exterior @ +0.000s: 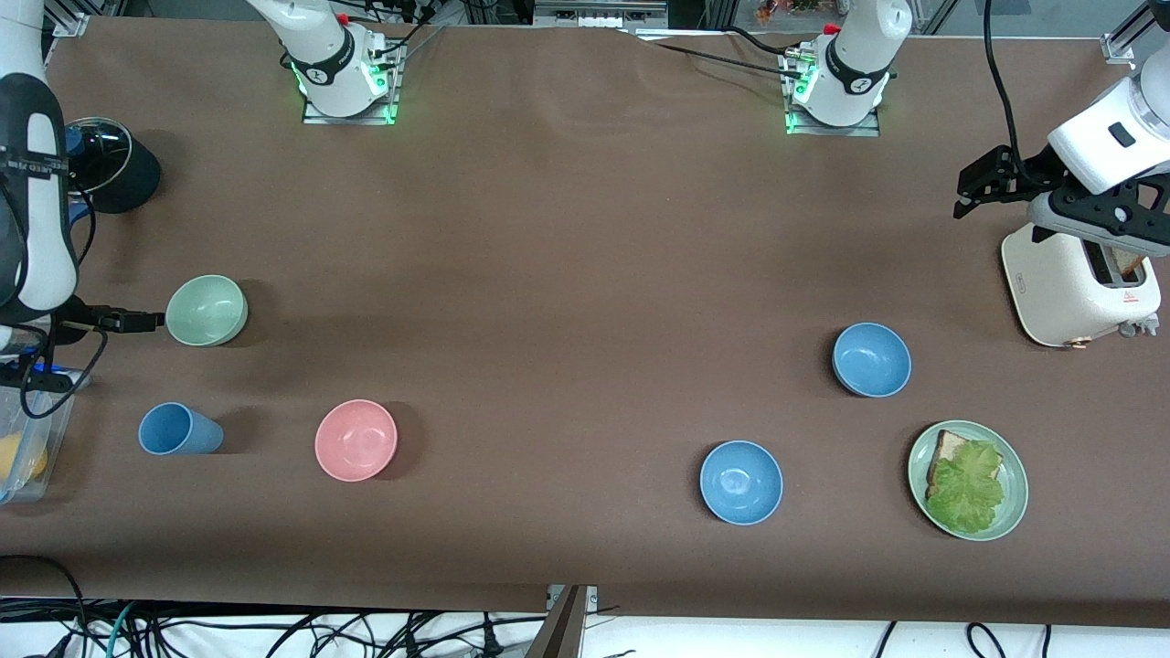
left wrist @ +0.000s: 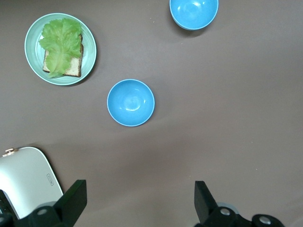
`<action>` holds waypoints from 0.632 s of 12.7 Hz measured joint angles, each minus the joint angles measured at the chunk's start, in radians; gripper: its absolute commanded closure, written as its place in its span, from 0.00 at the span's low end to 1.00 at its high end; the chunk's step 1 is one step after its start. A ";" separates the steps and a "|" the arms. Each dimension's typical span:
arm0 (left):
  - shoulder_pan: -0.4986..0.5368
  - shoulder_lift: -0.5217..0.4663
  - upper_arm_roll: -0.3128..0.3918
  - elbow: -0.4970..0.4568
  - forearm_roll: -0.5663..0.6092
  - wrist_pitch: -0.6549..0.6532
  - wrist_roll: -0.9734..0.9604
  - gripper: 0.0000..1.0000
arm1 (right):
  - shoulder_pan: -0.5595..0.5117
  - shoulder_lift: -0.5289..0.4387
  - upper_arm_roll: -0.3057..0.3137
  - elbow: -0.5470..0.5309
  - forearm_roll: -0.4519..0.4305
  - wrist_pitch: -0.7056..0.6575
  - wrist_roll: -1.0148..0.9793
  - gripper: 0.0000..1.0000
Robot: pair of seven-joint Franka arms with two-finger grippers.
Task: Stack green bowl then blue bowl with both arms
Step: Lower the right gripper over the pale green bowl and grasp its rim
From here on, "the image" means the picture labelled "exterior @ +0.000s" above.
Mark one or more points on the toast slice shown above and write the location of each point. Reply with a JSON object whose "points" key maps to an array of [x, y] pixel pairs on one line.
{"points": [[1132, 265]]}

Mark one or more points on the aluminium corner bracket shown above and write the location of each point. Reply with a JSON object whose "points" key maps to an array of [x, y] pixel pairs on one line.
{"points": [[1120, 47], [71, 25]]}

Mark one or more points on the dark blue pot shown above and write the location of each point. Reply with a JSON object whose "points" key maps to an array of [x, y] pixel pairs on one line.
{"points": [[137, 178]]}

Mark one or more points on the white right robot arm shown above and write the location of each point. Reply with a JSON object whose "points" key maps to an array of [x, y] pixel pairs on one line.
{"points": [[37, 256]]}

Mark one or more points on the green lettuce leaf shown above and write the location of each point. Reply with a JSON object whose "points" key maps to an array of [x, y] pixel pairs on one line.
{"points": [[969, 489]]}

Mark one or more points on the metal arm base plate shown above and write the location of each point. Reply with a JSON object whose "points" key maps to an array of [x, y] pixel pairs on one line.
{"points": [[868, 128], [315, 114]]}

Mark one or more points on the blue cup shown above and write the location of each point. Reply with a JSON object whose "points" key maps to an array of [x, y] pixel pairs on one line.
{"points": [[178, 431]]}

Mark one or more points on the light green bowl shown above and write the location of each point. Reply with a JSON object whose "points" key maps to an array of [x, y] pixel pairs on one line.
{"points": [[207, 311]]}

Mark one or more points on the blue bowl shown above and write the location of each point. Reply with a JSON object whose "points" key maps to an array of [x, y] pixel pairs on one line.
{"points": [[740, 482], [871, 359]]}

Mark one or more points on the yellow lemon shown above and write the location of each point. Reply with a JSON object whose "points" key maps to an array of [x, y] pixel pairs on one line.
{"points": [[23, 460]]}

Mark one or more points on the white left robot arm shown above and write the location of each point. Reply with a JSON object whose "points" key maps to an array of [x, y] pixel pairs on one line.
{"points": [[855, 55]]}

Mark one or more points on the cream white toaster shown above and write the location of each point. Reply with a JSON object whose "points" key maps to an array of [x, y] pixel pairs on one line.
{"points": [[1060, 292]]}

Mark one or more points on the metal table edge bracket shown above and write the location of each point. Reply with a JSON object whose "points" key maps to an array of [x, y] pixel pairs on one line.
{"points": [[567, 626]]}

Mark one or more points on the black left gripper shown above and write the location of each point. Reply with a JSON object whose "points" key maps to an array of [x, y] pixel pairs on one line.
{"points": [[1021, 174]]}

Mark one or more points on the grey power strip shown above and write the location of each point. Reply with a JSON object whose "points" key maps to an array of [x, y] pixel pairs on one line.
{"points": [[599, 14]]}

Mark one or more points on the pink bowl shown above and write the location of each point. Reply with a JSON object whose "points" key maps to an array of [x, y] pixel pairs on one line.
{"points": [[355, 440]]}

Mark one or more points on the light green plate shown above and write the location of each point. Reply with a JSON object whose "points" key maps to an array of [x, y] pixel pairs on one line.
{"points": [[1013, 498]]}

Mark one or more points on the bread slice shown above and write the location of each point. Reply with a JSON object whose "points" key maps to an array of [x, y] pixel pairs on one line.
{"points": [[951, 448]]}

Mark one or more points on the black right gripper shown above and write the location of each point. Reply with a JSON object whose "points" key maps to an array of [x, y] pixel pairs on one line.
{"points": [[69, 330]]}

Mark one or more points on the clear plastic container blue lid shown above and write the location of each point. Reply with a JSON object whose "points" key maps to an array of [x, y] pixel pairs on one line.
{"points": [[55, 439]]}

